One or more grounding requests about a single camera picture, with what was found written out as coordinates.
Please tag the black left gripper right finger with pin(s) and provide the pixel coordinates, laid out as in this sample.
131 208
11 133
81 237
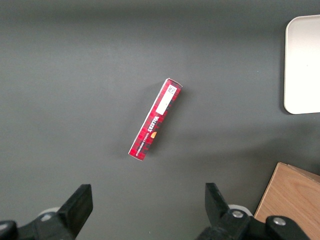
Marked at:
220 212

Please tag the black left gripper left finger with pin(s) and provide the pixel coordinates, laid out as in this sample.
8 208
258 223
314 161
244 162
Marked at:
75 210

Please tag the brown wooden board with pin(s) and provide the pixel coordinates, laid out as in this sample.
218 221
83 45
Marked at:
290 197

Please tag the red tartan shortbread box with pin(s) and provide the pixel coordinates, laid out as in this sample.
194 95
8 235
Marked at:
155 120

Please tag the white plastic tray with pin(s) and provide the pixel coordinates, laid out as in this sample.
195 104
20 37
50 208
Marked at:
302 65

